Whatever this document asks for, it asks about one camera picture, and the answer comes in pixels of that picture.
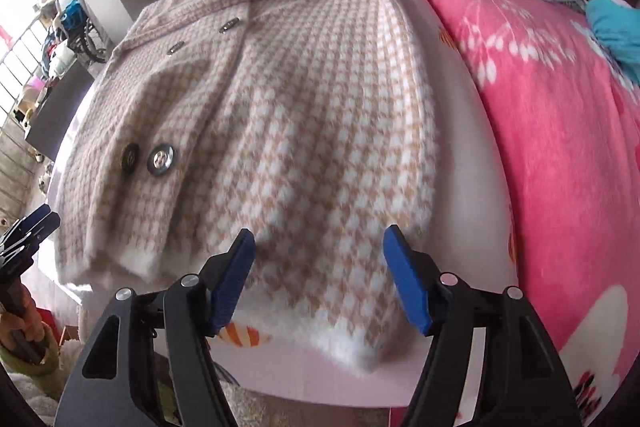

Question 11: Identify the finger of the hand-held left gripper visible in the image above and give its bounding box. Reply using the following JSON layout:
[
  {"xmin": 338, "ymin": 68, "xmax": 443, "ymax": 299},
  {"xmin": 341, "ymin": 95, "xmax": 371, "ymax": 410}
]
[
  {"xmin": 9, "ymin": 205, "xmax": 51, "ymax": 235},
  {"xmin": 4, "ymin": 213, "xmax": 62, "ymax": 258}
]

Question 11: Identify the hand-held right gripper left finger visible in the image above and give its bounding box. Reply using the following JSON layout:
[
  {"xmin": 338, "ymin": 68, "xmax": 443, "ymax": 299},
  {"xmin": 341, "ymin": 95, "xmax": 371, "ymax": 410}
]
[{"xmin": 54, "ymin": 228, "xmax": 257, "ymax": 427}]

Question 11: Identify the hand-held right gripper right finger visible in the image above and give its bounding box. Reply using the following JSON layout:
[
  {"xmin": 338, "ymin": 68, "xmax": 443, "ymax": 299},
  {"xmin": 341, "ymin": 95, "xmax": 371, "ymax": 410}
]
[{"xmin": 382, "ymin": 224, "xmax": 583, "ymax": 427}]

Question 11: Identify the beige houndstooth knit coat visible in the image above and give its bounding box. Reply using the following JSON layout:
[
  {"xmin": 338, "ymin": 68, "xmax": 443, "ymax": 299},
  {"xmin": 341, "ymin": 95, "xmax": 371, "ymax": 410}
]
[{"xmin": 54, "ymin": 0, "xmax": 442, "ymax": 376}]

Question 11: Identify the person's left forearm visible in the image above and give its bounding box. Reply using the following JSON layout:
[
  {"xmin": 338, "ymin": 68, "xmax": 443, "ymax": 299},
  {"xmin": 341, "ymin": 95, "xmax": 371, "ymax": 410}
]
[{"xmin": 0, "ymin": 322, "xmax": 68, "ymax": 427}]

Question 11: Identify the person's left hand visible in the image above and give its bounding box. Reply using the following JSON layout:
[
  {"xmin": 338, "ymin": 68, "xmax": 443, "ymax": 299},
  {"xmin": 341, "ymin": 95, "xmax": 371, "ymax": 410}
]
[{"xmin": 0, "ymin": 294, "xmax": 49, "ymax": 349}]

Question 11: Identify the beige shoes pair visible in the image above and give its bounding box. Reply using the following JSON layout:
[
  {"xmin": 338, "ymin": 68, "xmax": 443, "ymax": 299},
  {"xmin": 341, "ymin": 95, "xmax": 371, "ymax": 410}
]
[{"xmin": 29, "ymin": 146, "xmax": 57, "ymax": 198}]

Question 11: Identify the dark grey cabinet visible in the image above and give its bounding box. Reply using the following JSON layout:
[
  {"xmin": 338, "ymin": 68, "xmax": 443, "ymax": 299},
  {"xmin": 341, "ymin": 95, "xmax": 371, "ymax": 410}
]
[{"xmin": 23, "ymin": 62, "xmax": 97, "ymax": 164}]

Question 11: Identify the metal window railing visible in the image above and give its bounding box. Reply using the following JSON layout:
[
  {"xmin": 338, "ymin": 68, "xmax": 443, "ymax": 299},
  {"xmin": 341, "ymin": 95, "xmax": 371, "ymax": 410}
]
[{"xmin": 0, "ymin": 19, "xmax": 56, "ymax": 228}]

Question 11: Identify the wheelchair with blue bag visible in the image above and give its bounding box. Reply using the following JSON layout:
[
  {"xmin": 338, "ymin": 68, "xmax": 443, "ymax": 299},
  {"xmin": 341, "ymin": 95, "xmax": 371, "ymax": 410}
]
[{"xmin": 47, "ymin": 0, "xmax": 112, "ymax": 65}]

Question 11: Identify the pink floral blanket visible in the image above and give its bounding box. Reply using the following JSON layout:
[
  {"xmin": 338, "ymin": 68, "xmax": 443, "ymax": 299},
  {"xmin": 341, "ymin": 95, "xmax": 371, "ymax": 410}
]
[{"xmin": 377, "ymin": 0, "xmax": 640, "ymax": 427}]

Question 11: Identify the teal cloth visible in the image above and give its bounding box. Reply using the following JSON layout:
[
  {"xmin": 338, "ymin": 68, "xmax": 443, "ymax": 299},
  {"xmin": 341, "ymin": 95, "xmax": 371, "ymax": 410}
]
[{"xmin": 584, "ymin": 0, "xmax": 640, "ymax": 85}]

